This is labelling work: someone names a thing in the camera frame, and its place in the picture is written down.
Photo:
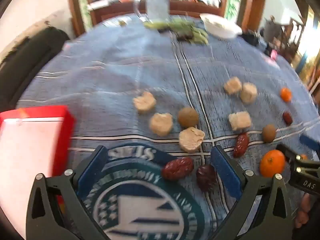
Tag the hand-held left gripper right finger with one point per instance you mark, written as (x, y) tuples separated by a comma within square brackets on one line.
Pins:
[(223, 172)]

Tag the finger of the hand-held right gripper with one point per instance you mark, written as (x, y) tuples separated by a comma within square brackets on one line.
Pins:
[(310, 142), (286, 151)]

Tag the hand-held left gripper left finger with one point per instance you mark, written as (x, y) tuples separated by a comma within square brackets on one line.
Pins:
[(92, 172)]

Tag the red date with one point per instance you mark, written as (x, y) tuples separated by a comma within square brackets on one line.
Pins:
[(206, 177), (241, 145), (287, 118), (178, 168)]

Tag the red box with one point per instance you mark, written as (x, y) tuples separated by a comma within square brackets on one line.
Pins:
[(32, 155)]

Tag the person's right hand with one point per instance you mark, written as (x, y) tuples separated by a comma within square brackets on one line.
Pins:
[(303, 210)]

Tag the brown round fruit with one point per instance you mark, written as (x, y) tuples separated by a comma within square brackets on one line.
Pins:
[(188, 117), (269, 133)]

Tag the beige pastry piece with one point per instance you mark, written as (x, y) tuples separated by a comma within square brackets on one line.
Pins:
[(239, 120), (248, 93), (144, 101), (191, 138), (233, 85), (161, 124)]

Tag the small orange tangerine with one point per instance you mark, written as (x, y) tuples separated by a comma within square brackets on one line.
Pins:
[(285, 94)]

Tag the black device with red label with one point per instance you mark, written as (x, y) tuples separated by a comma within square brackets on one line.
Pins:
[(272, 53)]

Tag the blue plaid tablecloth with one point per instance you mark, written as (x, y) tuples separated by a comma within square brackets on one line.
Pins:
[(125, 67)]

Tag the grey garment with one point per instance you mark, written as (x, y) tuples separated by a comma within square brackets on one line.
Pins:
[(271, 28)]

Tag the black sofa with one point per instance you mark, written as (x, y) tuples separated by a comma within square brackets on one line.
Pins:
[(37, 55)]

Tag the green vegetable leaves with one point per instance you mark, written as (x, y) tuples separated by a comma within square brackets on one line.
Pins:
[(200, 36)]

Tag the white bowl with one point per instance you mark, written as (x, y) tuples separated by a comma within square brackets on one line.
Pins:
[(220, 26)]

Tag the dark plum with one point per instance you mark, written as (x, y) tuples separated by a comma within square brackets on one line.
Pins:
[(185, 35)]

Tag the small green fruit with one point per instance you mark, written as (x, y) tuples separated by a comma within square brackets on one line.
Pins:
[(122, 23)]

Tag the wooden cabinet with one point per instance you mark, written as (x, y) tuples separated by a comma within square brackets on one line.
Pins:
[(105, 12)]

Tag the glass pitcher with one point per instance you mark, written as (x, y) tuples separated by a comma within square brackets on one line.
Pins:
[(157, 5)]

